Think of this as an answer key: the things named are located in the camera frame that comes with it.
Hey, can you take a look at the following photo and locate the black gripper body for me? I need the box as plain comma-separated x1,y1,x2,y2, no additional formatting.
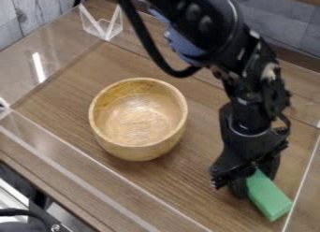
209,104,292,189

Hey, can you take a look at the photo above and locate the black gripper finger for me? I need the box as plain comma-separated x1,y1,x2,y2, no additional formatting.
229,177,249,199
257,155,281,181

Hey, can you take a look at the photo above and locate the green rectangular block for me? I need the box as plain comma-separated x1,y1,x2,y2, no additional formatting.
246,169,292,222

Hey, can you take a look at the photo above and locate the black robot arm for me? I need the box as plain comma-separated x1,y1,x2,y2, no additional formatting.
117,0,292,199

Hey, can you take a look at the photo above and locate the round wooden bowl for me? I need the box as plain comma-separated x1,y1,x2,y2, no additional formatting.
89,78,189,161

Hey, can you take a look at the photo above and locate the black metal table frame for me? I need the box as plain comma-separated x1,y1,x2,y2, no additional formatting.
0,162,94,232

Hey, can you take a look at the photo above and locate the clear acrylic corner bracket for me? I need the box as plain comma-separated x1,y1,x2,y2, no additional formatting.
79,4,122,41

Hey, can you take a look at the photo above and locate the black cable lower left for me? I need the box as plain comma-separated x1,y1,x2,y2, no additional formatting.
0,206,36,232

